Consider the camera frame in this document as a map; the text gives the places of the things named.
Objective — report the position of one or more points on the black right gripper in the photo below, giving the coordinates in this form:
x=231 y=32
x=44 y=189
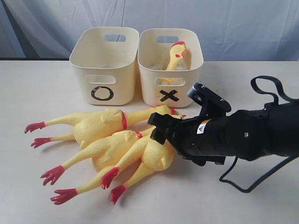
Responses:
x=197 y=140

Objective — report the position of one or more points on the small yellow rubber chicken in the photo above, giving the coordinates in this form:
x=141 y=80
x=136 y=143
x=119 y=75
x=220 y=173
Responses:
x=177 y=53

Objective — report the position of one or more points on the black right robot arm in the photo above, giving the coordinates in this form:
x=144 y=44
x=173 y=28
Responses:
x=272 y=130

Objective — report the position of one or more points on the cream bin marked X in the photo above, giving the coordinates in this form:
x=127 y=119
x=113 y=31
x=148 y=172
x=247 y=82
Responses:
x=168 y=87

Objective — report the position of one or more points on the cream bin marked O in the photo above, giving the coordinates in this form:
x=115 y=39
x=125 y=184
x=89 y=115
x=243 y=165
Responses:
x=104 y=62

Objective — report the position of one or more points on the white backdrop curtain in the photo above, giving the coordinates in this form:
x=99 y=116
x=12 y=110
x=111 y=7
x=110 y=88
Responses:
x=228 y=30

